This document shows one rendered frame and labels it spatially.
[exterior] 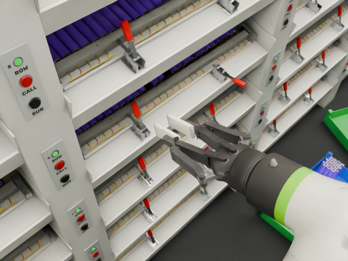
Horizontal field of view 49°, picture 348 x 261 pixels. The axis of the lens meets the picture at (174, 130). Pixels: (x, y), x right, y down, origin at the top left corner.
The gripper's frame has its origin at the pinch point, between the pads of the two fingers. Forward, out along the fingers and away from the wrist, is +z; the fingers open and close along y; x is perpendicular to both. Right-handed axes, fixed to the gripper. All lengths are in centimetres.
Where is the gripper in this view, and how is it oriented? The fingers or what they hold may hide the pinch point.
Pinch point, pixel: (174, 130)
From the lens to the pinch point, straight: 74.1
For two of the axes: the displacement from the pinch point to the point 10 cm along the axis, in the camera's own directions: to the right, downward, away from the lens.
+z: -6.8, -3.7, 6.3
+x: -1.8, -7.6, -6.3
